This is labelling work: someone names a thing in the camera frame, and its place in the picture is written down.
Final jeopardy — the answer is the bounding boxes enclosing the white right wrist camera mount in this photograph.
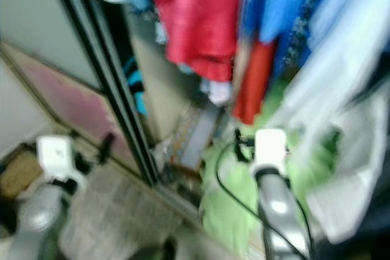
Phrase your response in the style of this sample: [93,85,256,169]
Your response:
[252,127,289,179]

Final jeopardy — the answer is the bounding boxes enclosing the brown coir doormat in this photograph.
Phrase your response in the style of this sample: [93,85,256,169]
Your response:
[0,144,44,203]

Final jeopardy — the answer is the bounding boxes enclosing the patterned storage box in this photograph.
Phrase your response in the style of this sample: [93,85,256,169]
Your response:
[166,103,225,174]

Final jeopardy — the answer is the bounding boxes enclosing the blue hanging garment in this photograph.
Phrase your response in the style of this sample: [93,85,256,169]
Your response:
[239,0,345,72]

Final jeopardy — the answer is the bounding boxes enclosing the light green cloth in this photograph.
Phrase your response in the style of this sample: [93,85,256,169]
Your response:
[196,111,342,256]

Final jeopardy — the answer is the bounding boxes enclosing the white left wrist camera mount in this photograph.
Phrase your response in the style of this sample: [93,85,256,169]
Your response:
[35,135,88,191]

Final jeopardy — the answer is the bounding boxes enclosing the black framed wardrobe sliding door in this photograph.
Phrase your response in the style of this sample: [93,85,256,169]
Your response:
[0,0,160,189]

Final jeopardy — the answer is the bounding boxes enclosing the white translucent garment cover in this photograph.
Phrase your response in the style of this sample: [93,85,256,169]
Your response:
[267,0,390,154]

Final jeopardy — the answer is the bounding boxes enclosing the white plastic bag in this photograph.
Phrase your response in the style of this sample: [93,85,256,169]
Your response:
[305,96,390,245]

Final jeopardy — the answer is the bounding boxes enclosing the black garment cyan stripes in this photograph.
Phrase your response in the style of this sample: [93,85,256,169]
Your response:
[117,4,152,119]

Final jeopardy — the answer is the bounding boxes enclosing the grey woven floor mat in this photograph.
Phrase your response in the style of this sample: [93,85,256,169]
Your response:
[58,161,199,260]

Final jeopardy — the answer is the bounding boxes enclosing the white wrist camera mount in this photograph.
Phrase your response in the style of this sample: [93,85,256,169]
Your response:
[35,135,88,191]
[252,127,289,179]

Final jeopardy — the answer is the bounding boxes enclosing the orange red hanging garment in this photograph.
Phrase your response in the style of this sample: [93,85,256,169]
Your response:
[232,40,280,127]

